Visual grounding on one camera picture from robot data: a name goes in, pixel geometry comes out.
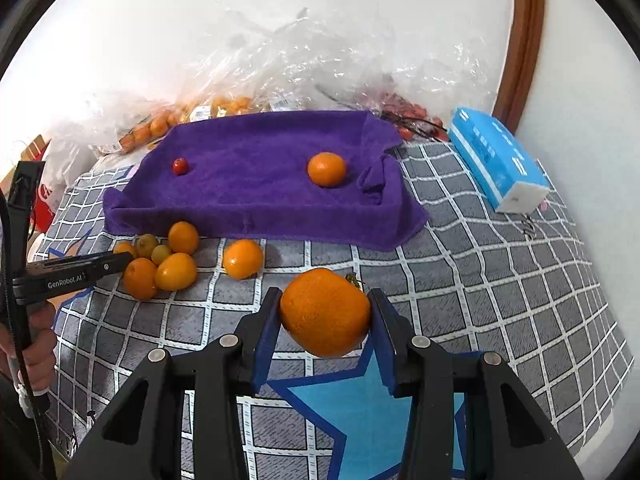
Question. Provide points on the oval orange tangerine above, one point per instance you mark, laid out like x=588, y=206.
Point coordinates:
x=176, y=271

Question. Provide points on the clear bag of cherry tomatoes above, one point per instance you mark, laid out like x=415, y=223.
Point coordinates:
x=425, y=85

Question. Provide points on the purple towel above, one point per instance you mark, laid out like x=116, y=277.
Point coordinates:
x=260, y=190

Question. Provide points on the grey checked blanket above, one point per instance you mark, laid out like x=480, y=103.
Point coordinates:
x=475, y=285

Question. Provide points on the blue tissue pack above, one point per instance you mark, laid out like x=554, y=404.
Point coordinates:
x=495, y=160

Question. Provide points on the large orange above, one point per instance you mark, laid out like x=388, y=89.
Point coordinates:
x=325, y=312

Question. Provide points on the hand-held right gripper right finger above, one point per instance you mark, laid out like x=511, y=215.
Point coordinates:
x=382, y=342

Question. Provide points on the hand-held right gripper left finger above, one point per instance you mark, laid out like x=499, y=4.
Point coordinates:
x=267, y=332

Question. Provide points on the person's left hand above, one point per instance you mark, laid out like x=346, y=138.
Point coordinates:
x=40, y=345

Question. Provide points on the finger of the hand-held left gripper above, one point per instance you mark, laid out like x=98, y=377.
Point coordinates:
x=106, y=265

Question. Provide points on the white plastic bag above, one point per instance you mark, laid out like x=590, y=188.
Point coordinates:
x=67, y=155

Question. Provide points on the clear bag of tangerines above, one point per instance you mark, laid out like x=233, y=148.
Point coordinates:
x=135, y=125

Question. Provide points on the red cherry tomato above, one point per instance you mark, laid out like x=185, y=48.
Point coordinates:
x=180, y=165

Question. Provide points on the clear bag of kumquats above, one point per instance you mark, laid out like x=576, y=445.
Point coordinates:
x=230, y=95

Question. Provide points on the red paper bag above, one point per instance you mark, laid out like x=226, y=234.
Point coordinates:
x=49, y=205

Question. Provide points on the brown wooden door frame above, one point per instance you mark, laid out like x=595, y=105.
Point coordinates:
x=527, y=35

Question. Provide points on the yellow green loquat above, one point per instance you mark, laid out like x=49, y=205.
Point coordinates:
x=161, y=254

